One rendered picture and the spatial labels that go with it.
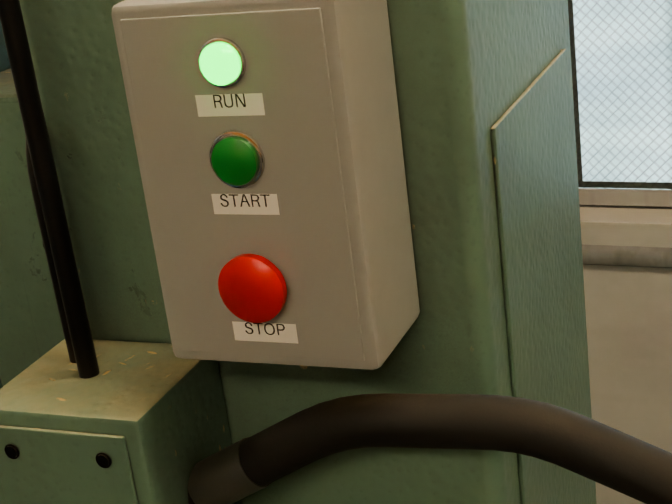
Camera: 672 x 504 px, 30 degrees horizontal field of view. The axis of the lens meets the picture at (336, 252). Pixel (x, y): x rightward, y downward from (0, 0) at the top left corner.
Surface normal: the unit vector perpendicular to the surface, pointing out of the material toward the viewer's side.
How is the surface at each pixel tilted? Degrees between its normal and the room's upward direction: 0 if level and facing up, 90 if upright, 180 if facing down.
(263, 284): 85
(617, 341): 90
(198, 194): 90
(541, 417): 32
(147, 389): 0
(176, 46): 90
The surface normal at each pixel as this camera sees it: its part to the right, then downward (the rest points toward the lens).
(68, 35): -0.36, 0.37
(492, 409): -0.21, -0.62
